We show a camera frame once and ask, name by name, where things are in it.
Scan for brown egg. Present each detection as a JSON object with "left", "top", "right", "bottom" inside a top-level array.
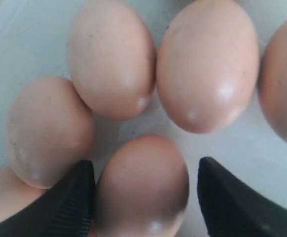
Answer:
[
  {"left": 67, "top": 0, "right": 156, "bottom": 120},
  {"left": 258, "top": 20, "right": 287, "bottom": 142},
  {"left": 93, "top": 134, "right": 189, "bottom": 237},
  {"left": 5, "top": 76, "right": 94, "bottom": 189},
  {"left": 156, "top": 0, "right": 260, "bottom": 133},
  {"left": 0, "top": 166, "right": 46, "bottom": 222}
]

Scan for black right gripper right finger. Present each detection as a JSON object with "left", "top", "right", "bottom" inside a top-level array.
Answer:
[{"left": 198, "top": 157, "right": 287, "bottom": 237}]

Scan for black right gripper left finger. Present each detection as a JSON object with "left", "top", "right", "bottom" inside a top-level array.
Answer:
[{"left": 0, "top": 160, "right": 96, "bottom": 237}]

